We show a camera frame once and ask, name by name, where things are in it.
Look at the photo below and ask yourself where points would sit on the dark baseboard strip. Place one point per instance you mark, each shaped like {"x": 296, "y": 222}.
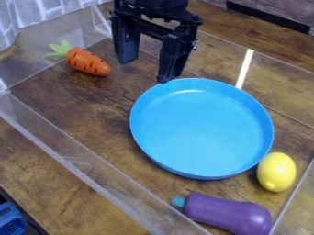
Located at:
{"x": 281, "y": 21}

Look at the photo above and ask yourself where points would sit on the blue round tray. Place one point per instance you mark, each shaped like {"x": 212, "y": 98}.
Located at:
{"x": 201, "y": 128}

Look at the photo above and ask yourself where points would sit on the white patterned curtain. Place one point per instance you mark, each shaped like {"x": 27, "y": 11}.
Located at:
{"x": 23, "y": 13}

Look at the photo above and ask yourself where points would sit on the clear acrylic enclosure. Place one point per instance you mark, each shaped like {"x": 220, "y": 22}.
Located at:
{"x": 70, "y": 163}

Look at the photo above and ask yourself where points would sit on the orange toy carrot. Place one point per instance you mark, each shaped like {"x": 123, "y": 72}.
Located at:
{"x": 79, "y": 58}

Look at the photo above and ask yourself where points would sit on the blue object at corner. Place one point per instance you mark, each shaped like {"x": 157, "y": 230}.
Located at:
{"x": 13, "y": 222}

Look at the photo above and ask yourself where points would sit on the yellow toy lemon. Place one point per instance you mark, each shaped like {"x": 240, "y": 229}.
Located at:
{"x": 277, "y": 172}

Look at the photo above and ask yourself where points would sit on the purple toy eggplant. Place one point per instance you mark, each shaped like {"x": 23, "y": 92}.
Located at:
{"x": 244, "y": 218}

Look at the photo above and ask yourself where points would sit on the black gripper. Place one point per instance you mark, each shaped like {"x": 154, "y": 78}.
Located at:
{"x": 178, "y": 41}

